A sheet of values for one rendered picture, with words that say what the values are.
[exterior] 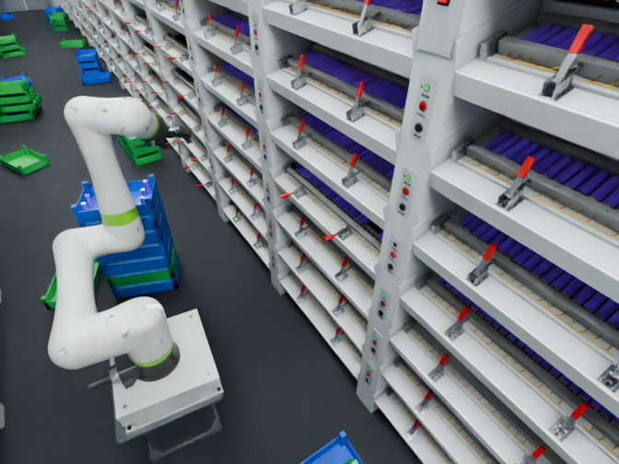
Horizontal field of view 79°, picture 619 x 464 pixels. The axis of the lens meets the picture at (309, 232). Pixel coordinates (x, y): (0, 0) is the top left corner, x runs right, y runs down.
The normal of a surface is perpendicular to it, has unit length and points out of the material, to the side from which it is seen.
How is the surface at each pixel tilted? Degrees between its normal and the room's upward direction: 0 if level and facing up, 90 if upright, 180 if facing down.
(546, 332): 17
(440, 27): 90
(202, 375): 2
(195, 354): 2
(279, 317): 0
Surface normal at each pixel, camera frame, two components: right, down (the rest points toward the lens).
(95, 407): 0.00, -0.77
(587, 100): -0.24, -0.63
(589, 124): -0.80, 0.55
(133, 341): 0.40, 0.55
